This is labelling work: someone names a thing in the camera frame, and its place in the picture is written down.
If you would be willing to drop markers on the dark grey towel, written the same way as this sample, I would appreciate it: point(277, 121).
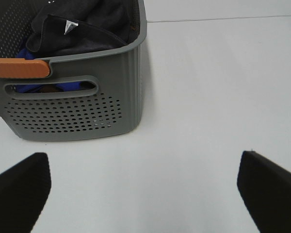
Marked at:
point(66, 27)

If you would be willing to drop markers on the orange basket handle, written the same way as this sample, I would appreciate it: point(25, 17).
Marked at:
point(20, 68)

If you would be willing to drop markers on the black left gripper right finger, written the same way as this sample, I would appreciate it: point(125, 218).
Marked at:
point(265, 189)

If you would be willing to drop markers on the grey perforated plastic basket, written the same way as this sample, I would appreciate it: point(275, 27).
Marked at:
point(109, 102)

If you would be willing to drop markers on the blue cloth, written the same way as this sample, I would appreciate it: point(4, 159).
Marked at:
point(43, 88)

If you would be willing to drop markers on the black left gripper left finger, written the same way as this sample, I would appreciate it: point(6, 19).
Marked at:
point(24, 190)

